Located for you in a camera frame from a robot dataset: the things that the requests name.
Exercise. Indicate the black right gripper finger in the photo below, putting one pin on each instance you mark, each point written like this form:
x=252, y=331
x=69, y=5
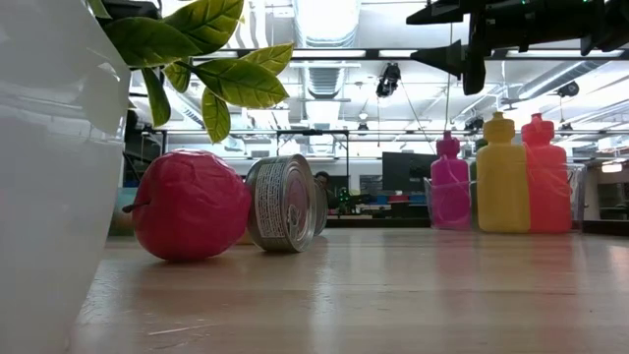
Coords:
x=442, y=15
x=442, y=56

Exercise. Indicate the pink squeeze bottle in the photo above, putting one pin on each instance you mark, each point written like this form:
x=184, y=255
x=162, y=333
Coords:
x=449, y=192

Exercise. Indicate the yellow squeeze bottle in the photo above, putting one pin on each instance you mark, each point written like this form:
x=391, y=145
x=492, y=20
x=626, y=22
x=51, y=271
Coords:
x=502, y=187

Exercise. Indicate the orange squeeze bottle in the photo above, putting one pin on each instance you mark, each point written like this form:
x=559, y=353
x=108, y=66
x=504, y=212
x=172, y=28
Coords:
x=550, y=187

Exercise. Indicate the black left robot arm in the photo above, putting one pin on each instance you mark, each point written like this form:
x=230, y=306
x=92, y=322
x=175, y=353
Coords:
x=128, y=9

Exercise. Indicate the black background monitor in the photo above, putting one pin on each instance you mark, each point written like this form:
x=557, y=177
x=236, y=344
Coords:
x=405, y=172

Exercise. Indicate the person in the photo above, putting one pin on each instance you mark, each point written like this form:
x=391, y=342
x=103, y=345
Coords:
x=324, y=182

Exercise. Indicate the small clear plastic bin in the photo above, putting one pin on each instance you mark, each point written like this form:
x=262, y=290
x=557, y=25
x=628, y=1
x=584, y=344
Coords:
x=580, y=196

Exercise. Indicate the green label tin can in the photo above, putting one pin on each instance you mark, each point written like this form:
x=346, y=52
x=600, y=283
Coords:
x=322, y=206

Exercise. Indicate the green leafy plant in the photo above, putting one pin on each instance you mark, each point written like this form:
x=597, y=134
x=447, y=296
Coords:
x=236, y=81

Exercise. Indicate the white label tin can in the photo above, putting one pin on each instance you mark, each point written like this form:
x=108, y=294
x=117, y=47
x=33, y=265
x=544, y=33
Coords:
x=280, y=204

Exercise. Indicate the large red apple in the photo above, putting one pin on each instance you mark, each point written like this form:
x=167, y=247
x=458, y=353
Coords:
x=191, y=206

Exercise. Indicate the white plant pot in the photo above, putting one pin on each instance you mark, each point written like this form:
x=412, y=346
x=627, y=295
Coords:
x=49, y=196

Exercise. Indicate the black overhead camera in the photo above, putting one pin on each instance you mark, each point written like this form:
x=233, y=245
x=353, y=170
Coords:
x=388, y=81

